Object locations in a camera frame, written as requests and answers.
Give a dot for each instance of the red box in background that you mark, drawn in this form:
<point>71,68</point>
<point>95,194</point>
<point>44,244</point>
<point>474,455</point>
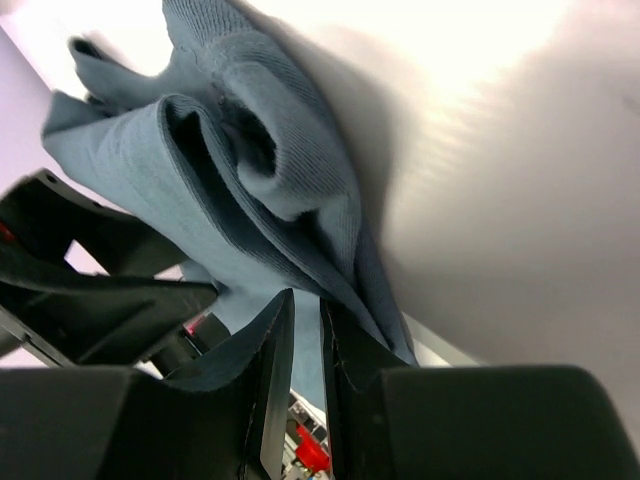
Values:
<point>310,452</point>

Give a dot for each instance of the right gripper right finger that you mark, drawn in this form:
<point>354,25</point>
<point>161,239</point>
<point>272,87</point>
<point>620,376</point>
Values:
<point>390,420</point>

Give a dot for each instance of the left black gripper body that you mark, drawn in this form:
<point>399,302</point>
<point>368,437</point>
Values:
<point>79,281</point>

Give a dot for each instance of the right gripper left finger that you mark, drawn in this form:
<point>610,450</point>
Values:
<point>222,416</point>

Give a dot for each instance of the teal blue t shirt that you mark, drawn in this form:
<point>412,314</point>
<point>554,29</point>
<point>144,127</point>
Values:
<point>233,155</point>

